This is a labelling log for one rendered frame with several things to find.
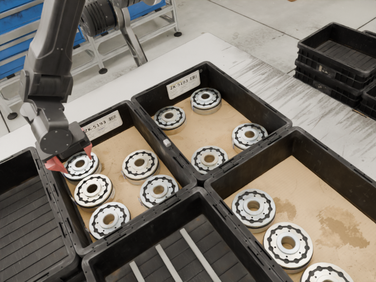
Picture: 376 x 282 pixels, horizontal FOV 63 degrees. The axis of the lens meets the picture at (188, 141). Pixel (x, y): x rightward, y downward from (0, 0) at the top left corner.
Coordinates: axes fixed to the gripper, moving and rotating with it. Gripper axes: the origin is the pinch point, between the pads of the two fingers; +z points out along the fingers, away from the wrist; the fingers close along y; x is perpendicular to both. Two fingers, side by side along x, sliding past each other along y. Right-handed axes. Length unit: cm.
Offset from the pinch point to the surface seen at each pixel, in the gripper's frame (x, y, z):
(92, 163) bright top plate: 8.0, 2.4, 11.0
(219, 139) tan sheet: -5.0, 37.4, 15.4
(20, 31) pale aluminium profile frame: 182, 0, 42
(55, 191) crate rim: -1.4, -7.8, 3.4
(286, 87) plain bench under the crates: 10, 81, 31
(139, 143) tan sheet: 9.1, 17.0, 14.9
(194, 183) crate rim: -19.9, 20.5, 4.2
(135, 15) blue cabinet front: 192, 87, 71
